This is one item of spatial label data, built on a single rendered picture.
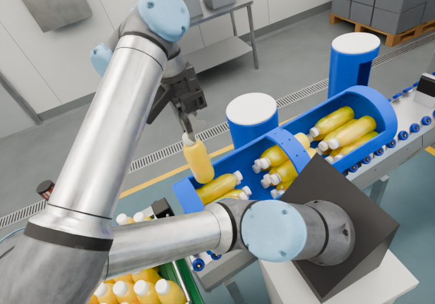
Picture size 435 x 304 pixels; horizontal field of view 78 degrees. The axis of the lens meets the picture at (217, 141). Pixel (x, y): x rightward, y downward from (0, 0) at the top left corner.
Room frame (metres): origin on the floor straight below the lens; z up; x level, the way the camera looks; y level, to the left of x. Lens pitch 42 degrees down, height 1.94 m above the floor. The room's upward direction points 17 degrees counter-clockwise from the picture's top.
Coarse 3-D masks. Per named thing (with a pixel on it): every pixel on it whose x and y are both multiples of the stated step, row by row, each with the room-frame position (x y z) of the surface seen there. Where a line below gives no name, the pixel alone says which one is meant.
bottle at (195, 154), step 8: (184, 144) 0.59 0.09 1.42; (192, 144) 0.58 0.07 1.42; (200, 144) 0.59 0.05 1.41; (184, 152) 0.59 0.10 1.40; (192, 152) 0.57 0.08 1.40; (200, 152) 0.57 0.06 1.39; (192, 160) 0.57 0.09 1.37; (200, 160) 0.57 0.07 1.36; (208, 160) 0.59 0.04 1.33; (192, 168) 0.58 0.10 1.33; (200, 168) 0.57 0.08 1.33; (208, 168) 0.58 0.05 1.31; (200, 176) 0.57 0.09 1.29; (208, 176) 0.58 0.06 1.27
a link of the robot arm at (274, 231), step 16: (256, 208) 0.30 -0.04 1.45; (272, 208) 0.28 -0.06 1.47; (288, 208) 0.28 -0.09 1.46; (304, 208) 0.29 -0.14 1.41; (240, 224) 0.30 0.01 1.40; (256, 224) 0.27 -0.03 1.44; (272, 224) 0.26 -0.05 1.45; (288, 224) 0.24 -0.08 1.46; (304, 224) 0.24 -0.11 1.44; (320, 224) 0.26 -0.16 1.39; (256, 240) 0.25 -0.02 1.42; (272, 240) 0.23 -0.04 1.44; (288, 240) 0.22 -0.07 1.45; (304, 240) 0.22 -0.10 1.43; (320, 240) 0.23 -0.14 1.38; (256, 256) 0.23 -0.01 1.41; (272, 256) 0.21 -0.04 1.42; (288, 256) 0.21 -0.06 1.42; (304, 256) 0.21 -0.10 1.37
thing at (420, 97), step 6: (420, 78) 0.96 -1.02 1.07; (426, 78) 0.94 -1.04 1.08; (432, 78) 0.92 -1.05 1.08; (420, 84) 0.95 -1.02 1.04; (426, 84) 0.92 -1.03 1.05; (432, 84) 0.90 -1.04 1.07; (420, 90) 0.94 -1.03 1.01; (426, 90) 0.91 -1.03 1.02; (432, 90) 0.89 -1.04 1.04; (414, 96) 0.97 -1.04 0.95; (420, 96) 0.94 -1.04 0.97; (426, 96) 0.92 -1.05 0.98; (432, 96) 0.88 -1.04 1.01; (420, 102) 0.93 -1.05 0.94; (426, 102) 0.91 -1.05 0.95; (432, 102) 0.88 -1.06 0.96; (432, 108) 0.87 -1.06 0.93
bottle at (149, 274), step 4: (148, 268) 0.44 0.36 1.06; (152, 268) 0.46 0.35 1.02; (140, 272) 0.43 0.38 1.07; (144, 272) 0.43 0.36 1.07; (148, 272) 0.43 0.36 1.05; (152, 272) 0.44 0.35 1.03; (156, 272) 0.46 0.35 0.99; (132, 276) 0.43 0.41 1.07; (136, 276) 0.42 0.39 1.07; (140, 276) 0.42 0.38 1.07; (144, 276) 0.42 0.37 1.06; (148, 276) 0.42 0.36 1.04; (152, 276) 0.43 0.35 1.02; (156, 276) 0.44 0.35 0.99; (160, 276) 0.46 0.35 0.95; (136, 280) 0.42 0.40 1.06; (144, 280) 0.41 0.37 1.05; (148, 280) 0.42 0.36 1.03; (152, 280) 0.42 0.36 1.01; (156, 280) 0.43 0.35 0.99
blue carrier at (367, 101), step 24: (336, 96) 0.84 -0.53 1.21; (360, 96) 0.84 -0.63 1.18; (384, 96) 0.75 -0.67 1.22; (312, 120) 0.88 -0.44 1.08; (384, 120) 0.68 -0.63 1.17; (264, 144) 0.81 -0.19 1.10; (288, 144) 0.65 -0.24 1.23; (312, 144) 0.83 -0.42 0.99; (384, 144) 0.66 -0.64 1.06; (216, 168) 0.74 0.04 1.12; (240, 168) 0.76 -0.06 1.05; (336, 168) 0.58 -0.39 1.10; (192, 192) 0.56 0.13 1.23; (264, 192) 0.67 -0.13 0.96
